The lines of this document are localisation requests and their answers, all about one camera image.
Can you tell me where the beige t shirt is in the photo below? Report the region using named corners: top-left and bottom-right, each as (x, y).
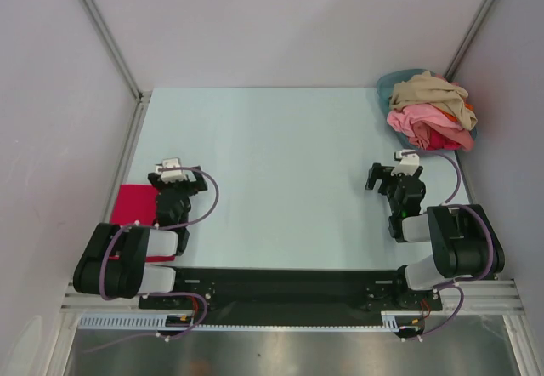
top-left (389, 71), bottom-right (478, 130)

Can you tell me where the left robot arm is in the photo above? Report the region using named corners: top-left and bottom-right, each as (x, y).
top-left (72, 158), bottom-right (208, 308)

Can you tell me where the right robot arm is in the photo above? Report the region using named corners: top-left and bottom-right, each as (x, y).
top-left (365, 162), bottom-right (506, 310)

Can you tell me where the folded magenta t shirt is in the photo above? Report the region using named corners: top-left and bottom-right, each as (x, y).
top-left (110, 185), bottom-right (178, 263)

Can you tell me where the magenta t shirt in basket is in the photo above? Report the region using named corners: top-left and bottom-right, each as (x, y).
top-left (428, 129), bottom-right (461, 151)

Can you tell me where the pink t shirt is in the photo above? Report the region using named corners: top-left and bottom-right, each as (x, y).
top-left (387, 104), bottom-right (474, 151)

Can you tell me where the orange t shirt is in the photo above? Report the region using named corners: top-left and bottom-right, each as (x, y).
top-left (436, 101), bottom-right (473, 123)

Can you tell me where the teal plastic basket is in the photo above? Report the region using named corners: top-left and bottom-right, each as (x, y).
top-left (376, 68), bottom-right (478, 150)

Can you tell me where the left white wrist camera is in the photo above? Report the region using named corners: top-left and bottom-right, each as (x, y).
top-left (155, 157), bottom-right (188, 183)

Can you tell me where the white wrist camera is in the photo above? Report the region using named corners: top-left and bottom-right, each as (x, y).
top-left (391, 149), bottom-right (420, 176)
top-left (155, 157), bottom-right (188, 183)

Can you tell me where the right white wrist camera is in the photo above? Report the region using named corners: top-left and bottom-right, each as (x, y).
top-left (391, 149), bottom-right (420, 176)

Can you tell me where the left aluminium frame post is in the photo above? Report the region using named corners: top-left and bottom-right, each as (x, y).
top-left (61, 0), bottom-right (144, 101)

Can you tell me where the aluminium frame post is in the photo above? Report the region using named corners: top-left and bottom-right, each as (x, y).
top-left (444, 0), bottom-right (498, 81)
top-left (61, 0), bottom-right (144, 101)

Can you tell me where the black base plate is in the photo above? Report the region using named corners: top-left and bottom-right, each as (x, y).
top-left (139, 268), bottom-right (442, 327)

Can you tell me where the white slotted cable duct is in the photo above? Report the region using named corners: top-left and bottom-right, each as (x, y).
top-left (78, 313), bottom-right (420, 333)

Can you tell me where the aluminium front rail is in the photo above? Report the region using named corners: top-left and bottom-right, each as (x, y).
top-left (60, 280), bottom-right (524, 316)

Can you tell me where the right aluminium frame post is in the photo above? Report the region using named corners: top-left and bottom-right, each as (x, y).
top-left (444, 0), bottom-right (498, 81)

